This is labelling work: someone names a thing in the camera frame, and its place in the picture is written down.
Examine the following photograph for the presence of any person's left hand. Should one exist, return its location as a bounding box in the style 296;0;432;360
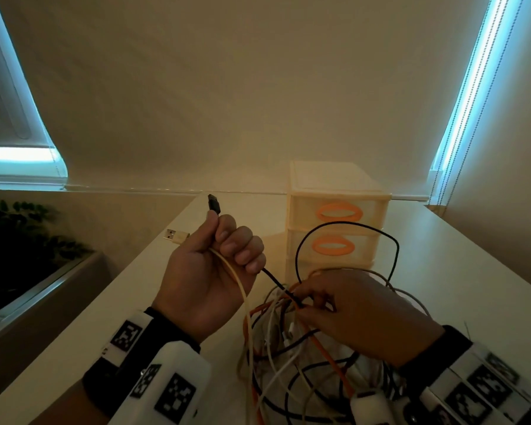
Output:
152;210;267;344

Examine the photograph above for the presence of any person's right hand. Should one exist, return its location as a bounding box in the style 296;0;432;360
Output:
291;269;445;368

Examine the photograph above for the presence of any cream white USB cable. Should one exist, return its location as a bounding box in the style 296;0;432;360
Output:
165;228;255;425

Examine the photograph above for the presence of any pile of cables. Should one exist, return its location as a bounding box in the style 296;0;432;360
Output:
237;221;432;425

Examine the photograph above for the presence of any bundle of cables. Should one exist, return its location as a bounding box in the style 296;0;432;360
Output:
208;193;306;308

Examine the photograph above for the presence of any cream three-drawer organiser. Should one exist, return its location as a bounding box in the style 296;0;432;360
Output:
285;160;392;284

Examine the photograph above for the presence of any person's left forearm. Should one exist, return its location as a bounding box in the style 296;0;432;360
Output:
31;384;116;425

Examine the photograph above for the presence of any bright window corner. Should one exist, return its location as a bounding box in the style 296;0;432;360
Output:
0;0;68;191

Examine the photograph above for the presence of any bright narrow window strip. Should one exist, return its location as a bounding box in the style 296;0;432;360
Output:
427;0;527;207

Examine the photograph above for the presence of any beaded blind pull chain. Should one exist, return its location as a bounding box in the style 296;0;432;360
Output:
427;0;527;207

